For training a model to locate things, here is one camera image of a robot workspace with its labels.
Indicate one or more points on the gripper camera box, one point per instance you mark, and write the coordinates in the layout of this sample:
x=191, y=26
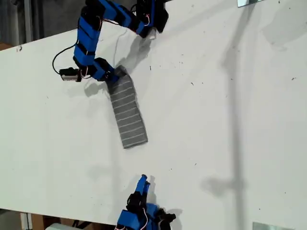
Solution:
x=168, y=215
x=68, y=75

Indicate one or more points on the grey metal pole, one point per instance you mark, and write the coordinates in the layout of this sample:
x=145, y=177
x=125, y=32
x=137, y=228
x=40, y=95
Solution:
x=28, y=21

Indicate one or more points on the grey white-striped square towel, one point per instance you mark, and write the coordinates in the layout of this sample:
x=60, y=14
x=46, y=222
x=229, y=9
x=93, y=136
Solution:
x=129, y=115

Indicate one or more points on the brown cardboard box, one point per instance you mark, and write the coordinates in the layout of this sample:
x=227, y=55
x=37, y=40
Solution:
x=38, y=222

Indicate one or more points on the white container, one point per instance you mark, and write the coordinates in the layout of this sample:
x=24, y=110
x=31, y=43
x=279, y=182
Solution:
x=58, y=226

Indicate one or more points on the white table leg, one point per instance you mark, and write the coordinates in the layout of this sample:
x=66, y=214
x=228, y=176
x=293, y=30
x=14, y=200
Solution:
x=26, y=221

